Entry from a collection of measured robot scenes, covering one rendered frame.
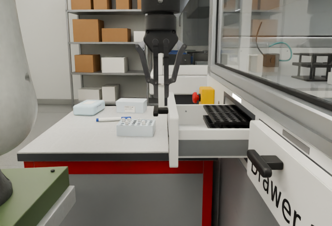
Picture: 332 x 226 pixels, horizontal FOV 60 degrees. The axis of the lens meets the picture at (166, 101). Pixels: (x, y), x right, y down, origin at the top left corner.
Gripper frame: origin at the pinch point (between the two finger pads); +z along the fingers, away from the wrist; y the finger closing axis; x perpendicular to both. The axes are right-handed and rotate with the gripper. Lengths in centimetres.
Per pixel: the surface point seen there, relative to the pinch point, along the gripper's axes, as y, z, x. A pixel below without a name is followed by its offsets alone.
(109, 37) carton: 82, -22, -384
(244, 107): -18.3, 0.4, 10.1
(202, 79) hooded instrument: -21, 5, -77
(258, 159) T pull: -13.4, 2.0, 35.1
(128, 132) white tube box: 11.3, 15.9, -20.9
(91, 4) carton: 107, -72, -384
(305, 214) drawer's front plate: -16.6, 5.7, 42.3
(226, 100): -18.7, 2.8, -9.8
